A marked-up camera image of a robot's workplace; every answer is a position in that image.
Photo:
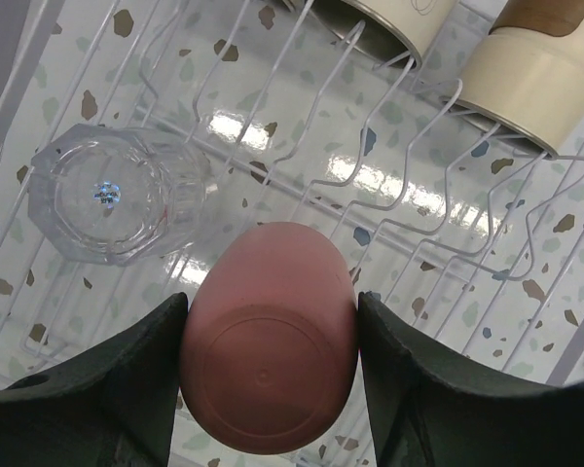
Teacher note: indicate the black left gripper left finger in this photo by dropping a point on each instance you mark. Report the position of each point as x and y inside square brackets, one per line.
[111, 405]

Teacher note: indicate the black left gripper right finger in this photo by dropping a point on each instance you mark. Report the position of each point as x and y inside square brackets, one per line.
[431, 406]

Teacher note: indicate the pink plastic cup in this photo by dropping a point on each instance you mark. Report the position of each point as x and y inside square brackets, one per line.
[269, 350]

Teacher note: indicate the steel cup brown base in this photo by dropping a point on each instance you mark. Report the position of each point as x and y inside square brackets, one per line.
[526, 78]

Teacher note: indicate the clear plastic dish rack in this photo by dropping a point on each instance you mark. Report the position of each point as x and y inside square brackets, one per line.
[461, 234]

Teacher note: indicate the brown-band steel cup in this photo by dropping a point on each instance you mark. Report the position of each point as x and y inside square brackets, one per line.
[391, 27]

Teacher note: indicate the large clear plastic cup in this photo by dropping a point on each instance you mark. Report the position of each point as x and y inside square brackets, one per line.
[112, 196]

